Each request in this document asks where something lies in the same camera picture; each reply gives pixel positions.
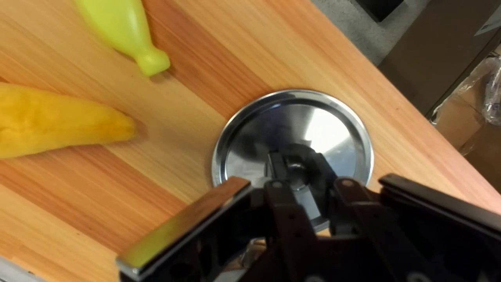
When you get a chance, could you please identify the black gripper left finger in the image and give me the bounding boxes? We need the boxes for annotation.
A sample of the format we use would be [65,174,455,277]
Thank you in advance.
[116,175,319,282]

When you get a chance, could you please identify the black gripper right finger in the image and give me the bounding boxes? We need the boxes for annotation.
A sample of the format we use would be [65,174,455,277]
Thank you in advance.
[318,174,501,282]

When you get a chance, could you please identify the steel pot lid black knob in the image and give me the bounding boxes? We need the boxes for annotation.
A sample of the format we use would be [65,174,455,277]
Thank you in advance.
[210,88,375,236]

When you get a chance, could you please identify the clear plastic bag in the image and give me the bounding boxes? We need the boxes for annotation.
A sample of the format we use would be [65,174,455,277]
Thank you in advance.
[432,53,501,193]

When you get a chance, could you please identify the small orange carrot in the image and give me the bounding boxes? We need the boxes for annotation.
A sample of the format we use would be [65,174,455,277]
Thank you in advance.
[0,83,138,161]

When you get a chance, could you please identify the dark brown box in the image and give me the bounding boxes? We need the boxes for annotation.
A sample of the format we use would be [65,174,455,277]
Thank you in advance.
[377,0,501,116]

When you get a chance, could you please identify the yellow toy banana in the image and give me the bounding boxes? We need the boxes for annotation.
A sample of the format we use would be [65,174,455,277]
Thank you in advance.
[75,0,172,78]

